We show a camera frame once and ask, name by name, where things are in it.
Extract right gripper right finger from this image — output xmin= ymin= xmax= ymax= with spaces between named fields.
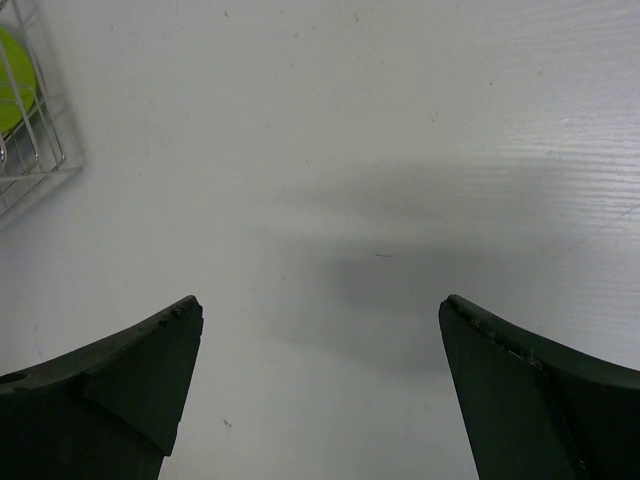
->
xmin=438 ymin=295 xmax=639 ymax=479

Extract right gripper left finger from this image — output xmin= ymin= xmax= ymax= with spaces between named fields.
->
xmin=1 ymin=296 xmax=203 ymax=479

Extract lime green plate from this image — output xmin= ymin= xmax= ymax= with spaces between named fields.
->
xmin=1 ymin=27 xmax=37 ymax=134

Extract wire dish rack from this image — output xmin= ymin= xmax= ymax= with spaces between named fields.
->
xmin=1 ymin=1 xmax=84 ymax=225

